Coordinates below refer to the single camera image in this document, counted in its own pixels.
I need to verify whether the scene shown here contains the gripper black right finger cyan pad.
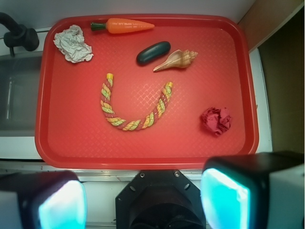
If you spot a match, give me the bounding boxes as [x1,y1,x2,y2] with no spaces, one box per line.
[200,151,305,229]

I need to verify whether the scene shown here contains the beige spiral seashell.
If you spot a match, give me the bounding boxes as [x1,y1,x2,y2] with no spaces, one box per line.
[153,50,198,72]

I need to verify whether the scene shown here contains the orange toy carrot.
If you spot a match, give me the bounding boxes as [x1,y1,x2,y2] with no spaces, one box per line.
[91,18,155,34]

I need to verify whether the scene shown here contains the multicoloured twisted rope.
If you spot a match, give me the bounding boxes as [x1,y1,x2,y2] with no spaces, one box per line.
[100,73,174,132]

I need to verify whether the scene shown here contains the dark green oval stone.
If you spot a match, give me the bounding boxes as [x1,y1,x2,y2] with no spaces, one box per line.
[136,41,171,65]

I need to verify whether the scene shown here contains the crumpled white paper ball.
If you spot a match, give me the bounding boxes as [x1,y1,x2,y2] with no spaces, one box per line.
[53,24,94,63]

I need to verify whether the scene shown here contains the black faucet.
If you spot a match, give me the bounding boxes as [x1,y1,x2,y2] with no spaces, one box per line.
[0,12,40,57]

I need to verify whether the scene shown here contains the black octagonal mount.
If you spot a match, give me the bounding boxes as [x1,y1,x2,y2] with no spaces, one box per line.
[115,170,206,229]

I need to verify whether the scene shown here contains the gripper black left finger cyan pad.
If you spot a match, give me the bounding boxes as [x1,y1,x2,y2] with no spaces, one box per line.
[0,171,87,229]

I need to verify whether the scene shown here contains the steel sink basin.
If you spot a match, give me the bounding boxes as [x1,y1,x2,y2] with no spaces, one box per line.
[0,52,42,136]

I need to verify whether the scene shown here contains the crumpled red paper ball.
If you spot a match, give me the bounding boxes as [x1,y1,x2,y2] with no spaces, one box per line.
[201,107,232,136]

